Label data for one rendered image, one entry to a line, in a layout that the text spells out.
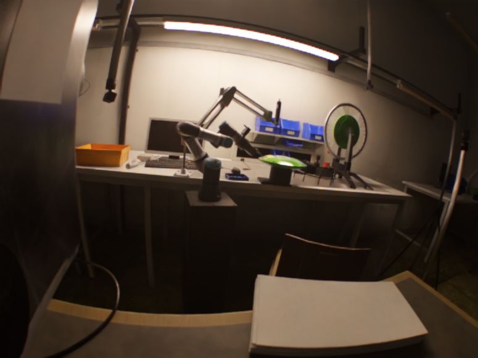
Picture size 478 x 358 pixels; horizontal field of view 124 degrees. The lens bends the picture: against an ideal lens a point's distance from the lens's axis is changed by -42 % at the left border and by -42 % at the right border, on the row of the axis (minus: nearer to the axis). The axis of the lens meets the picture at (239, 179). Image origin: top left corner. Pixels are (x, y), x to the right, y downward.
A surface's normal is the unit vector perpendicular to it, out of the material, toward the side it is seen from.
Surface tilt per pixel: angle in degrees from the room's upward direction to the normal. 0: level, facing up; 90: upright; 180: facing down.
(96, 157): 94
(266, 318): 0
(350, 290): 0
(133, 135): 90
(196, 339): 0
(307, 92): 90
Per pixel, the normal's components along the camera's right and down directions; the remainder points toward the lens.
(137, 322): 0.13, -0.97
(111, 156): 0.27, 0.32
